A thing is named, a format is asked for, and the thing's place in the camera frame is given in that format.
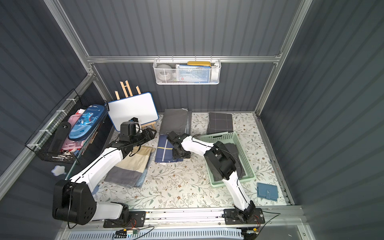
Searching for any floral table mat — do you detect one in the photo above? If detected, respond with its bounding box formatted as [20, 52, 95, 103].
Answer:
[93, 113, 288, 210]

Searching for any pink item in wire basket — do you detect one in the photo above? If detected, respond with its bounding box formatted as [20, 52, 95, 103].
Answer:
[61, 109, 85, 154]

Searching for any blue packet in mesh basket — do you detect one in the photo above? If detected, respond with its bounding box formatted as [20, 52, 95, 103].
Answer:
[176, 65, 211, 84]

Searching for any white flower-shaped hook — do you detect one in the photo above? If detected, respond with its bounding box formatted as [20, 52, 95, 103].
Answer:
[51, 165, 66, 177]

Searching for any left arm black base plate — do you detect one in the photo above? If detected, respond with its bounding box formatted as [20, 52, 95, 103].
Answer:
[103, 211, 147, 229]

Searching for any black object in wire basket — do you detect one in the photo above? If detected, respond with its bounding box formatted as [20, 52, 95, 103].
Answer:
[47, 122, 72, 155]

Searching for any dark grey checked pillowcase front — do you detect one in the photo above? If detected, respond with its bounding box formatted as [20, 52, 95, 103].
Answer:
[224, 143, 245, 179]

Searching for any plain grey folded pillowcase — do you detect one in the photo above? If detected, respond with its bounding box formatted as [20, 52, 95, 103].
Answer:
[160, 109, 192, 135]

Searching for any white tape roll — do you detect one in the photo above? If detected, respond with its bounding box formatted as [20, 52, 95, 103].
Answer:
[154, 64, 173, 82]

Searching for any beige and grey pillowcase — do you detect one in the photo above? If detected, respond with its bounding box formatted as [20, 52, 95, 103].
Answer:
[104, 146, 156, 188]

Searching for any dark grey checked pillowcase back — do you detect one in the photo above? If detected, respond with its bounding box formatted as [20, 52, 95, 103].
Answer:
[207, 113, 234, 135]

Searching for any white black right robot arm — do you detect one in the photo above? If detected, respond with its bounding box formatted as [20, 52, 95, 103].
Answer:
[167, 132, 256, 223]

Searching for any small blue cloth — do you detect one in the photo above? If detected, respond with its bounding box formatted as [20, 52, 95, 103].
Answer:
[257, 183, 279, 202]

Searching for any mint green plastic basket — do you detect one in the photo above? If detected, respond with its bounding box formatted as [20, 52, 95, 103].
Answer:
[198, 132, 255, 183]

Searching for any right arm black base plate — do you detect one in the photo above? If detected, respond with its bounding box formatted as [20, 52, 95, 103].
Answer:
[222, 208, 266, 225]

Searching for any blue shark pencil case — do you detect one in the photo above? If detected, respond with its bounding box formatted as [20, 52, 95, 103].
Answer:
[68, 105, 108, 142]

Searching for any dark grey checked pillowcase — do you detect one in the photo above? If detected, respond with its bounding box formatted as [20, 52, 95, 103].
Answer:
[207, 113, 234, 135]
[224, 143, 245, 179]

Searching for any white mesh hanging basket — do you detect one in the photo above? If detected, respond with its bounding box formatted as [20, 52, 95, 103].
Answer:
[153, 60, 222, 85]

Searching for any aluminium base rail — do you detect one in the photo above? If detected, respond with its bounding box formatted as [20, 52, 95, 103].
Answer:
[59, 205, 307, 229]

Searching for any white board on easel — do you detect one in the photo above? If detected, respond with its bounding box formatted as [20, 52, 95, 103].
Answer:
[108, 92, 159, 132]

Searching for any navy blue striped pillowcase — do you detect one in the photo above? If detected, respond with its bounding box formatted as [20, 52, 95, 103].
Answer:
[155, 135, 183, 164]

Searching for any yellow item in mesh basket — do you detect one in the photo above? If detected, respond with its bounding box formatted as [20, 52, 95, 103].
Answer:
[187, 61, 212, 67]

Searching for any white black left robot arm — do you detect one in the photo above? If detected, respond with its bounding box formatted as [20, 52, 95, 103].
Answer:
[52, 118, 157, 227]

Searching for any black wire wall basket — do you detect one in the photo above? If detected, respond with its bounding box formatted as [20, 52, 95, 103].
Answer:
[26, 90, 109, 165]

